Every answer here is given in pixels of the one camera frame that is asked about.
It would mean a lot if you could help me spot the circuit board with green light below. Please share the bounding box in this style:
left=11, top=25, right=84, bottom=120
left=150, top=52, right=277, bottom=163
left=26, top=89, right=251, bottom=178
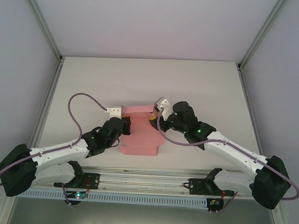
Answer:
left=66, top=191, right=88, bottom=200

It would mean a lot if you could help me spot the black round disc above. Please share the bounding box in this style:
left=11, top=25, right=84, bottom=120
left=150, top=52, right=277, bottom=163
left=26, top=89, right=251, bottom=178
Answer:
left=62, top=198, right=83, bottom=208
left=207, top=198, right=225, bottom=215

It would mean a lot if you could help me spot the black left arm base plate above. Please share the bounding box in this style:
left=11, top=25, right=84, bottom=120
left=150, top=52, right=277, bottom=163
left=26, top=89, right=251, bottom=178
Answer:
left=53, top=171, right=101, bottom=191

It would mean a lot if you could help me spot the aluminium mounting rail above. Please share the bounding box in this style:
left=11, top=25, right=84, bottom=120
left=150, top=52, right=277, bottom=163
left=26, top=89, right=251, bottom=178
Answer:
left=8, top=160, right=285, bottom=202

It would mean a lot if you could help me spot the aluminium table side rail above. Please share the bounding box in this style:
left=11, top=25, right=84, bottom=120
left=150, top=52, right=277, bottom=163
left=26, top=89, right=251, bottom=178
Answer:
left=0, top=53, right=65, bottom=224
left=228, top=68, right=299, bottom=224

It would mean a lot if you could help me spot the white slotted cable duct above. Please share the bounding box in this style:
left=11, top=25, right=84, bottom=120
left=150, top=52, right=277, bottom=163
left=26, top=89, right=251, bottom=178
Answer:
left=16, top=186, right=210, bottom=210

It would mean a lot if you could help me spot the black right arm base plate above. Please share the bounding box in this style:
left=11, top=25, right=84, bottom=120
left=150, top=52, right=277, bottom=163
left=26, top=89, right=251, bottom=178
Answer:
left=189, top=177, right=236, bottom=199

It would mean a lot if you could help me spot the aluminium frame post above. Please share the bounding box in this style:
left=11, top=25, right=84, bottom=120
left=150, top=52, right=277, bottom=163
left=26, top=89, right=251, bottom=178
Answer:
left=237, top=0, right=289, bottom=74
left=15, top=0, right=68, bottom=63

